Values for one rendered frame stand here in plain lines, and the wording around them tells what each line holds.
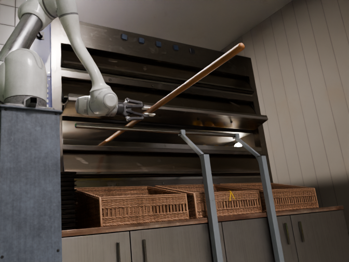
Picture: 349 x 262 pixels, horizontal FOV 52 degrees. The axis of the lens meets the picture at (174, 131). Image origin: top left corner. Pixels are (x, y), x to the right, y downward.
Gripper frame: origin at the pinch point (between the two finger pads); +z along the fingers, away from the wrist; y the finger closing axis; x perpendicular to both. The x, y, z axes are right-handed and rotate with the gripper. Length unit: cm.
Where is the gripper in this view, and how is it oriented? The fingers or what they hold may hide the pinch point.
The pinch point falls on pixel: (148, 111)
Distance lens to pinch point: 205.3
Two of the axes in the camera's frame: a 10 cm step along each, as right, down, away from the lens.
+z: 8.5, 0.5, 5.2
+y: 1.0, 9.6, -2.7
